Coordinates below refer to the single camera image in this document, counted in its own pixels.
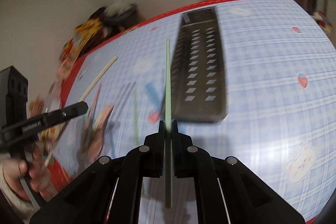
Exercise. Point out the blue plaid table mat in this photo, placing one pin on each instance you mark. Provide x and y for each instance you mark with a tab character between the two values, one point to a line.
292	145

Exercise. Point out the blue spoon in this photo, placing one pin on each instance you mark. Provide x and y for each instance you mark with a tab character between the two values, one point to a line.
154	97

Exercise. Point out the red snack bag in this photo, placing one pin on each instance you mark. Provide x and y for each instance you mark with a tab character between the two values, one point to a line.
66	50

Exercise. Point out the pink spoon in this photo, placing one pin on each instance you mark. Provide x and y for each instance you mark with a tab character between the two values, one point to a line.
96	140

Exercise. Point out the green chopstick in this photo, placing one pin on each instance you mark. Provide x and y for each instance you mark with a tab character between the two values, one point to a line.
168	158
135	119

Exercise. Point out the black metal utensil tray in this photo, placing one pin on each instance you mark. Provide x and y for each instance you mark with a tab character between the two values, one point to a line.
198	81

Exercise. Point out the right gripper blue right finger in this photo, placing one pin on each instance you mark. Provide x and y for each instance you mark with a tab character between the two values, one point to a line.
175	133

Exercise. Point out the person's left hand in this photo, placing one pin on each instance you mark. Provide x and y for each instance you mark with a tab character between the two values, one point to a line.
40	177

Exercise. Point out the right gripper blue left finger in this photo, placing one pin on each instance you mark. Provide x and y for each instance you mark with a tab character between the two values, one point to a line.
161	133

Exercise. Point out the yellow snack bags pile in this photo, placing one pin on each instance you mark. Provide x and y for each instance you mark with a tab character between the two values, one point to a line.
88	35

